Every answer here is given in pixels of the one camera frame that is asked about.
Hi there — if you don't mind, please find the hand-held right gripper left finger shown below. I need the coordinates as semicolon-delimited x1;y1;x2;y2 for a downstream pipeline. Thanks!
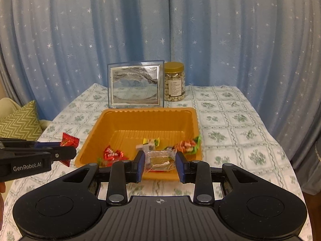
62;151;146;206

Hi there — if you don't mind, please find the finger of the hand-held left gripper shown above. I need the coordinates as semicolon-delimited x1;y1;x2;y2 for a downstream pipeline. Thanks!
0;138;61;149
51;146;77;162

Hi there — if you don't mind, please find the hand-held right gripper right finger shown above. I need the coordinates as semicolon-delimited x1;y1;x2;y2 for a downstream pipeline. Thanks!
175;151;259;206

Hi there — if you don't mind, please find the red candy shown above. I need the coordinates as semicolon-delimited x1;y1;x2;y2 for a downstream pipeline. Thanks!
60;132;80;166
103;145;124;161

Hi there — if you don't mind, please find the clear dark snack packet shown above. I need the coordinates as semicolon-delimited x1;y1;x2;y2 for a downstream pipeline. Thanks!
144;149;177;173

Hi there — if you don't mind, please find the green candy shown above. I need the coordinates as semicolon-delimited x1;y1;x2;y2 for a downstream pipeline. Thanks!
137;138;161;153

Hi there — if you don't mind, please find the green orange snack packet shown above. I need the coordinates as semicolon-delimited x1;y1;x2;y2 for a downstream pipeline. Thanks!
163;136;202;155

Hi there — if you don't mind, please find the orange plastic tray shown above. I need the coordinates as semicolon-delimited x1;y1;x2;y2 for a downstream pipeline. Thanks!
75;107;204;181

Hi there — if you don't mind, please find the person's left hand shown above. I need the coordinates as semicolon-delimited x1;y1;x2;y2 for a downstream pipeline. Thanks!
0;182;6;228

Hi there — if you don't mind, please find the green zigzag cushion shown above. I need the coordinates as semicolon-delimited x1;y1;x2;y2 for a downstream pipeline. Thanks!
0;100;43;141

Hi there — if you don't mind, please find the floral checked tablecloth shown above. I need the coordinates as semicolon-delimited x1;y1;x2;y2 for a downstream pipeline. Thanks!
1;83;305;241

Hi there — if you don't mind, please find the grey pleated curtain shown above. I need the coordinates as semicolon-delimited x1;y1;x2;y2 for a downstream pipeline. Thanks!
0;40;25;108

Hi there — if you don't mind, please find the clear jar with gold lid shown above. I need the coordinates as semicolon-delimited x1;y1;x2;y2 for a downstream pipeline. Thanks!
164;62;186;102

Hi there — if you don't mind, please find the blue starry curtain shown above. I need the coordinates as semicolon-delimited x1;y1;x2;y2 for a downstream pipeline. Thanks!
0;0;321;161

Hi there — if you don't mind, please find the lace trimmed grey curtain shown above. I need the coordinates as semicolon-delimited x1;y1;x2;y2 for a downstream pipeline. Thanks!
298;131;321;196

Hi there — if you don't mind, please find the silver picture frame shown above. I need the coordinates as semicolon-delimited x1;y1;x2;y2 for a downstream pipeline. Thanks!
107;60;165;109

